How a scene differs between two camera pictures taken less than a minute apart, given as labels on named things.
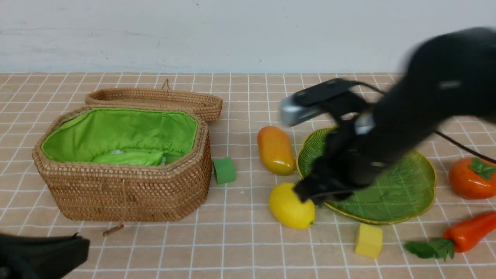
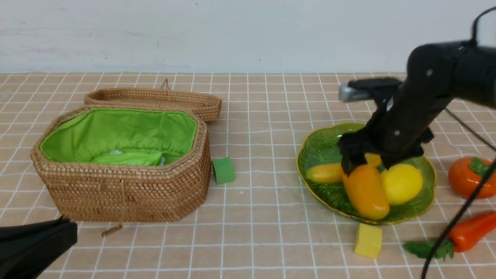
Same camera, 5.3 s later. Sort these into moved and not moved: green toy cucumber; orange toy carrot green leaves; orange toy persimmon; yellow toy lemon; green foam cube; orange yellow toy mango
Moved: orange yellow toy mango; yellow toy lemon
Not moved: orange toy persimmon; green foam cube; green toy cucumber; orange toy carrot green leaves
